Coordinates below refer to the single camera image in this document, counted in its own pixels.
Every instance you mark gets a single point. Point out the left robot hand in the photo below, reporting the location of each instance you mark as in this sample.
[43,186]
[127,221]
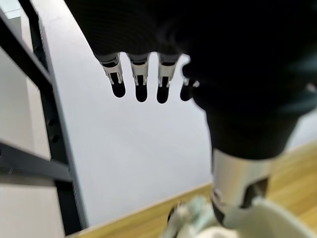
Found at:
[223,49]

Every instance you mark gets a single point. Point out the black metal shoe rack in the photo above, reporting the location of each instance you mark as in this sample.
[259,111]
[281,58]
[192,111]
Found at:
[60,171]

